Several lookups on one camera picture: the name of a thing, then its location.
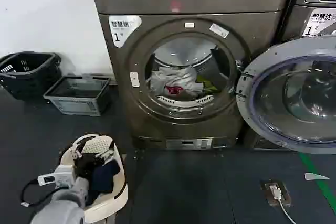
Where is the yellow green garment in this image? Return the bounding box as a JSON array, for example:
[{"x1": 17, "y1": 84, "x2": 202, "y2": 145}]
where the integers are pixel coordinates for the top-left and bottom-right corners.
[{"x1": 196, "y1": 75, "x2": 219, "y2": 94}]

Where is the grey washer with white label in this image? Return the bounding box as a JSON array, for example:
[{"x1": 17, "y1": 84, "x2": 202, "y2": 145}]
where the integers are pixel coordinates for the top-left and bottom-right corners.
[{"x1": 285, "y1": 4, "x2": 336, "y2": 151}]

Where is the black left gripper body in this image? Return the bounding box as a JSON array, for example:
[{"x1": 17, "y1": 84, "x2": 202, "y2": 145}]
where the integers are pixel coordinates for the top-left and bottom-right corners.
[{"x1": 73, "y1": 158, "x2": 89, "y2": 180}]

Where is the green floor tape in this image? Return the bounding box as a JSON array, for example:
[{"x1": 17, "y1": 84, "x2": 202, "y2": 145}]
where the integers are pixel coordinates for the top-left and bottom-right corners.
[{"x1": 298, "y1": 152, "x2": 336, "y2": 210}]

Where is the cream plastic laundry basket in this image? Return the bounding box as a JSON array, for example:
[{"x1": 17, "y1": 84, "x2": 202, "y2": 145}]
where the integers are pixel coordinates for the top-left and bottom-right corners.
[{"x1": 59, "y1": 133, "x2": 129, "y2": 224}]

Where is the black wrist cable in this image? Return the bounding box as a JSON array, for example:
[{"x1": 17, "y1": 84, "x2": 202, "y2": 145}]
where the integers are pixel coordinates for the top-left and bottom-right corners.
[{"x1": 20, "y1": 178, "x2": 58, "y2": 208}]

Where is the grey plastic crate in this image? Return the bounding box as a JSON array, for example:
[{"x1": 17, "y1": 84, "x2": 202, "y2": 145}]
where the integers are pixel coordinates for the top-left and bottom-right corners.
[{"x1": 43, "y1": 76, "x2": 112, "y2": 117}]

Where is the grey dryer with round opening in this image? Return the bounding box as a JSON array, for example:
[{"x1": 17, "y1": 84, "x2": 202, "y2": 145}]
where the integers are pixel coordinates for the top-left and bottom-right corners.
[{"x1": 98, "y1": 11, "x2": 283, "y2": 152}]

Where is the black plastic shopping basket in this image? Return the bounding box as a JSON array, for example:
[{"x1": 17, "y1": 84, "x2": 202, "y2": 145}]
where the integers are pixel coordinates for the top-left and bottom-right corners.
[{"x1": 0, "y1": 52, "x2": 63, "y2": 99}]

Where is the white plug and cable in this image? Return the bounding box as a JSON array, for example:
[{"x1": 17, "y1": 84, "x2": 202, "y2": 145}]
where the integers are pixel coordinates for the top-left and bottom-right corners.
[{"x1": 268, "y1": 185, "x2": 297, "y2": 224}]

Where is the metal floor socket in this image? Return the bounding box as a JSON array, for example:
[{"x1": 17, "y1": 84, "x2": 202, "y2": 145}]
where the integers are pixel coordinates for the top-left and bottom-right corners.
[{"x1": 260, "y1": 179, "x2": 291, "y2": 207}]

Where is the black brown garment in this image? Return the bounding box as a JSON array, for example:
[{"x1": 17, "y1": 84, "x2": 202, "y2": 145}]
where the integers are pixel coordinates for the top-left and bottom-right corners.
[{"x1": 73, "y1": 147, "x2": 106, "y2": 179}]

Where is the navy blue garment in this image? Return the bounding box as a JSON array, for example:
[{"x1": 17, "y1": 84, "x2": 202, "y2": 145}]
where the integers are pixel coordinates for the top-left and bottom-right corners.
[{"x1": 88, "y1": 161, "x2": 122, "y2": 206}]

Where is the white garment with red print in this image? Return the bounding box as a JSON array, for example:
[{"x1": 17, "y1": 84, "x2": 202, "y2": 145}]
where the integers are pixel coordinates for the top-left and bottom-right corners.
[{"x1": 150, "y1": 65, "x2": 204, "y2": 96}]

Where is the white numbered dryer label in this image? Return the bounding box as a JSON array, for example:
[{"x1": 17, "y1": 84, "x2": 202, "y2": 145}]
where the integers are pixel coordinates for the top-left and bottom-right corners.
[{"x1": 108, "y1": 15, "x2": 142, "y2": 49}]

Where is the white dotted cloth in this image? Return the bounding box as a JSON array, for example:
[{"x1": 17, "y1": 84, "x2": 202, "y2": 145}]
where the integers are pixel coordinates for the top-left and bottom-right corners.
[{"x1": 80, "y1": 135, "x2": 114, "y2": 154}]

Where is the white paper scrap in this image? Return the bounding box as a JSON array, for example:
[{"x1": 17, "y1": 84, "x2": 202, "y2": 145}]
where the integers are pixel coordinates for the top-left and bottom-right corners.
[{"x1": 304, "y1": 172, "x2": 330, "y2": 181}]

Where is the round glass dryer door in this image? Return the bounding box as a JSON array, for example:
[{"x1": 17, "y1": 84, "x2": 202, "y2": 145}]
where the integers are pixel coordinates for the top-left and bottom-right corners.
[{"x1": 235, "y1": 42, "x2": 336, "y2": 154}]

